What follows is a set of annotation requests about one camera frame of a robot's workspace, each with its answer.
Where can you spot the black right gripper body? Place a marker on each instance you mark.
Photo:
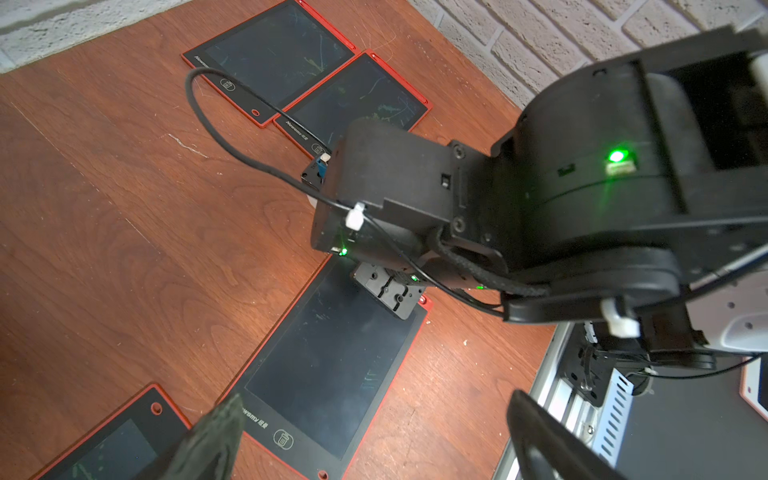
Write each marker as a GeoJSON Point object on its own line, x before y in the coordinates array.
{"type": "Point", "coordinates": [394, 282]}

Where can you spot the red tablet with green scribbles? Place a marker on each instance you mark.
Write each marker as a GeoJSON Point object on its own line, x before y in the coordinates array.
{"type": "Point", "coordinates": [368, 88]}

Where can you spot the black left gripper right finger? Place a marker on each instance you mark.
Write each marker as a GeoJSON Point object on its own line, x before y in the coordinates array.
{"type": "Point", "coordinates": [544, 447]}

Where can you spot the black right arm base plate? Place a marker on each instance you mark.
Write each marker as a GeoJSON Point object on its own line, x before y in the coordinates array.
{"type": "Point", "coordinates": [586, 370]}

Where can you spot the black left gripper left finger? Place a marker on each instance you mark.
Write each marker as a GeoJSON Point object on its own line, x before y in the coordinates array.
{"type": "Point", "coordinates": [208, 451]}

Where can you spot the white perforated cable duct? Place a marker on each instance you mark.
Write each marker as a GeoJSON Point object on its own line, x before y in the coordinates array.
{"type": "Point", "coordinates": [613, 419]}

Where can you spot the aluminium front rail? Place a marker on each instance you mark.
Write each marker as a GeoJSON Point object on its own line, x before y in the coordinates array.
{"type": "Point", "coordinates": [553, 394]}

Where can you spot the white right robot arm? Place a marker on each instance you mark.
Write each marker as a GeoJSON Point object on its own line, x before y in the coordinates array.
{"type": "Point", "coordinates": [620, 185]}

